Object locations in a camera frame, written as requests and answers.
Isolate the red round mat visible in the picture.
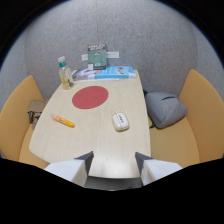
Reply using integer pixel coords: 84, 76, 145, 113
71, 85, 110, 110

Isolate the blue book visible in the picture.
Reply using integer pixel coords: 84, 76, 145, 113
94, 65, 137, 81

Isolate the orange pen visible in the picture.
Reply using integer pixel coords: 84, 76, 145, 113
51, 113, 76, 129

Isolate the orange bench seat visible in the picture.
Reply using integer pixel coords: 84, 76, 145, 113
0, 74, 51, 170
148, 68, 224, 169

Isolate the grey white magazine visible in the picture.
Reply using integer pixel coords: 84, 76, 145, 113
71, 68, 101, 83

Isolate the cream oval case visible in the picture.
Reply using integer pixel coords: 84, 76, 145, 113
111, 112, 131, 132

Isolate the clear bottle with yellow liquid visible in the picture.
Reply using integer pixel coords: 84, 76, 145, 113
57, 55, 75, 91

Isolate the grey backpack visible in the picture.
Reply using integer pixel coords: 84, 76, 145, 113
143, 89, 189, 130

